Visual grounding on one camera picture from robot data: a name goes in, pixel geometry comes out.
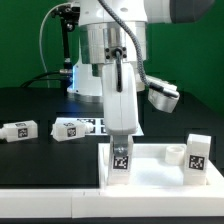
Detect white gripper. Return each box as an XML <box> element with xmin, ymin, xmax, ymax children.
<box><xmin>101</xmin><ymin>63</ymin><xmax>138</xmax><ymax>156</ymax></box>

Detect white square table top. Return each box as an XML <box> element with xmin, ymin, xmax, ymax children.
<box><xmin>98</xmin><ymin>144</ymin><xmax>224</xmax><ymax>189</ymax></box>

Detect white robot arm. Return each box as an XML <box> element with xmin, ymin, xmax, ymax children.
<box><xmin>69</xmin><ymin>0</ymin><xmax>215</xmax><ymax>157</ymax></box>

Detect white sheet with tags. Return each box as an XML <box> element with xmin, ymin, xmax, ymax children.
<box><xmin>54</xmin><ymin>116</ymin><xmax>145</xmax><ymax>137</ymax></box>

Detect white L-shaped obstacle fence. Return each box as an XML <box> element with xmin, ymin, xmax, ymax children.
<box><xmin>0</xmin><ymin>189</ymin><xmax>224</xmax><ymax>218</ymax></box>

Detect black cables on table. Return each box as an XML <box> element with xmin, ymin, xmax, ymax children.
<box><xmin>20</xmin><ymin>70</ymin><xmax>73</xmax><ymax>89</ymax></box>

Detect black camera on stand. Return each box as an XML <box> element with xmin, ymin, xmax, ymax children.
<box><xmin>51</xmin><ymin>4</ymin><xmax>80</xmax><ymax>90</ymax></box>

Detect grey cable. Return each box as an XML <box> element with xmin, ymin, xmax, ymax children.
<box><xmin>38</xmin><ymin>2</ymin><xmax>72</xmax><ymax>89</ymax></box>

